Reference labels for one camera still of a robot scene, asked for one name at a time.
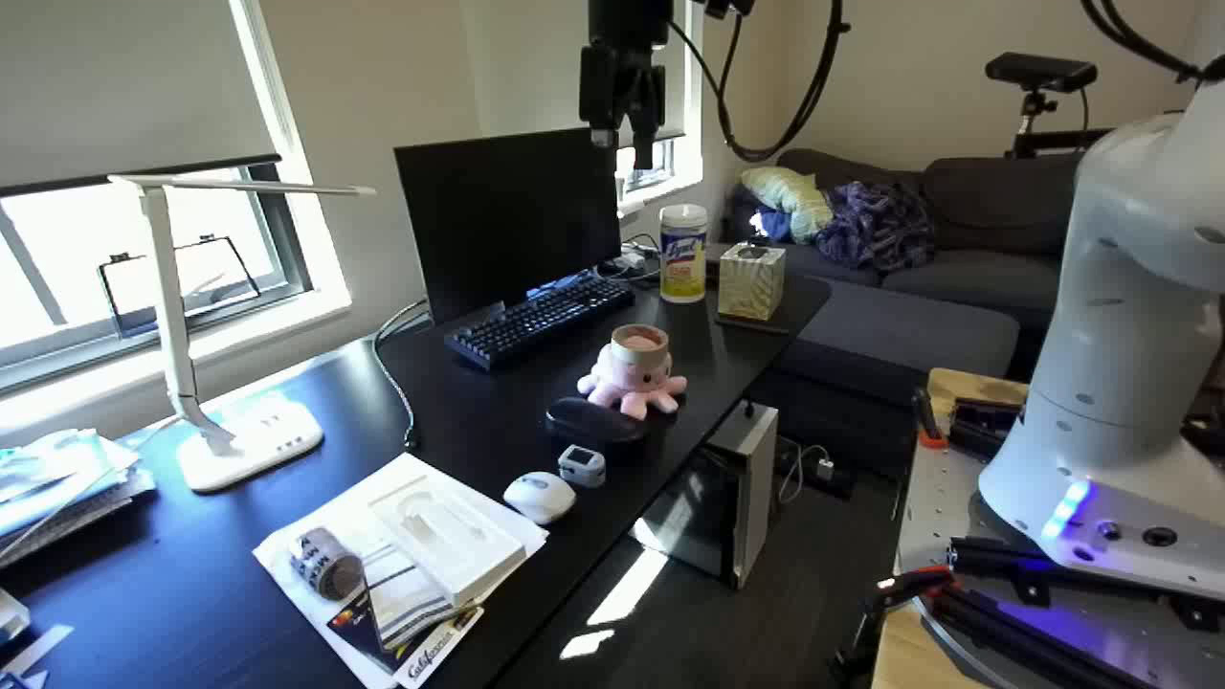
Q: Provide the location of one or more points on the colourful brochure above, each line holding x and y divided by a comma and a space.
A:
406, 627

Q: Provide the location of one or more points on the black keyboard blue backlight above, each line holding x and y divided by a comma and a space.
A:
539, 324

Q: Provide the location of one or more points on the white desk lamp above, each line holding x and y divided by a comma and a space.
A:
252, 441

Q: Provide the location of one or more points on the grey tape roll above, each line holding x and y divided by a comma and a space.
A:
328, 563

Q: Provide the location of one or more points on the small white cup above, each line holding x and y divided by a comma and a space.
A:
585, 464

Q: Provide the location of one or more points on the grey roller blind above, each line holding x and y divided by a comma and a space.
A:
116, 83

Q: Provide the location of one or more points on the stack of magazines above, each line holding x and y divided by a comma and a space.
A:
59, 491

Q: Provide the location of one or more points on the patterned tissue box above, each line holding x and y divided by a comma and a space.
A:
753, 285

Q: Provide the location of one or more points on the loose white paper scraps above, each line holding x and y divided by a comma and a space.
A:
24, 646

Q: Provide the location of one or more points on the black oval case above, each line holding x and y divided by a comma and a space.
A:
595, 420

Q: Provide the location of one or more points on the white round cup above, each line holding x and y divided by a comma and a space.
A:
539, 496

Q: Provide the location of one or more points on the yellow disinfecting wipes canister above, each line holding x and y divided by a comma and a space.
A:
683, 262

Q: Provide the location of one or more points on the silver black computer tower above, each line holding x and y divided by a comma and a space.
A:
749, 491

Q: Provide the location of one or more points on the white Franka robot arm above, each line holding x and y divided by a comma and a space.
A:
1123, 318

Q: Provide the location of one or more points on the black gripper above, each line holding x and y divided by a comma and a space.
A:
620, 87

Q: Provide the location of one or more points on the black camera on stand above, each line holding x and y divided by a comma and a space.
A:
1039, 73

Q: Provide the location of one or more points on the orange black clamp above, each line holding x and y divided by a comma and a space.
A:
978, 424

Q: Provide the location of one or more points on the red black bar clamp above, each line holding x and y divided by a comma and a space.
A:
901, 591

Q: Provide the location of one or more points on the pale yellow pillow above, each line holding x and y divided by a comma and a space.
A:
789, 202

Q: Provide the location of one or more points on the purple blanket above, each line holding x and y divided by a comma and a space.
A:
876, 232

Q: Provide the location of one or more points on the dark fabric sofa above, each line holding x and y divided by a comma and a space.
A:
945, 308

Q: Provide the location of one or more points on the power strip on floor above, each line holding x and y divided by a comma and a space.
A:
823, 470

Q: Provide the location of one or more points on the pink octopus plush toy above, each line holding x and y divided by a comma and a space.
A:
633, 371

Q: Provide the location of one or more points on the black computer monitor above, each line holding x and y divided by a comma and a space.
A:
503, 214

